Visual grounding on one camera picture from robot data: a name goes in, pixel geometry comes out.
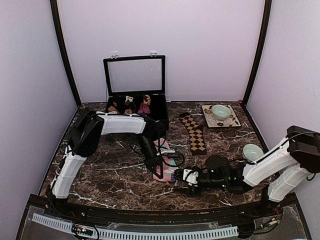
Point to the celadon bowl on plate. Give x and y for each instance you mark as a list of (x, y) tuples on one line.
[(220, 112)]

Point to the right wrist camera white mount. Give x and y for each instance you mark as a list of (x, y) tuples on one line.
[(190, 176)]

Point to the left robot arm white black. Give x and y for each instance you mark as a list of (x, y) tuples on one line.
[(84, 138)]

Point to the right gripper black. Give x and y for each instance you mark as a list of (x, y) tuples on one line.
[(187, 190)]

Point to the rolled cream brown sock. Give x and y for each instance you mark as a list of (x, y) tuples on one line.
[(146, 99)]

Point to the rolled brown orange sock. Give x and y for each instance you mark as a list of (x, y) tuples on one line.
[(113, 106)]

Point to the brown argyle sock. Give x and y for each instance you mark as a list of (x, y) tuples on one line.
[(195, 132)]

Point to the celadon bowl on table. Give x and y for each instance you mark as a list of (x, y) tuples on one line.
[(252, 152)]

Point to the black glass-lid storage box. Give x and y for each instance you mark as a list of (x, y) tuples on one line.
[(136, 76)]

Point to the pink mint patterned sock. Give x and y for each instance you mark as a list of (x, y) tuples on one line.
[(169, 164)]

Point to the white slotted cable duct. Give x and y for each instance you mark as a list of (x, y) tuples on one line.
[(89, 232)]

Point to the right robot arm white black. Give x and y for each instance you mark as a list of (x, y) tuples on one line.
[(297, 156)]

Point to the rolled white brown sock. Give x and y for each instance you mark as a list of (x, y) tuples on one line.
[(128, 100)]

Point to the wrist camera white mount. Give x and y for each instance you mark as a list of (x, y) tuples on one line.
[(171, 154), (190, 176)]

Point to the square floral ceramic plate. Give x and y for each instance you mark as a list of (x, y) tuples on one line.
[(231, 122)]

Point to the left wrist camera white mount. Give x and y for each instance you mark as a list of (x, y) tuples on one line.
[(171, 154)]

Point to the right black frame post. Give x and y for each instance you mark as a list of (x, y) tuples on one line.
[(259, 51)]

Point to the black frame post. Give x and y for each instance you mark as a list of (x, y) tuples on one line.
[(259, 51), (63, 51)]

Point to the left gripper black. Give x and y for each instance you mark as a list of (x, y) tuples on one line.
[(153, 170)]

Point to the left black frame post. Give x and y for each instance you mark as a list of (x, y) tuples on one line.
[(63, 51)]

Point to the rolled tan sock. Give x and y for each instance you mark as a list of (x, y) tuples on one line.
[(128, 112)]

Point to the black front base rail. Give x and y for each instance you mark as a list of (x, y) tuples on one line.
[(170, 206)]

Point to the rolled purple orange sock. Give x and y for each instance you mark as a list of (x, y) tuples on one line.
[(144, 109)]

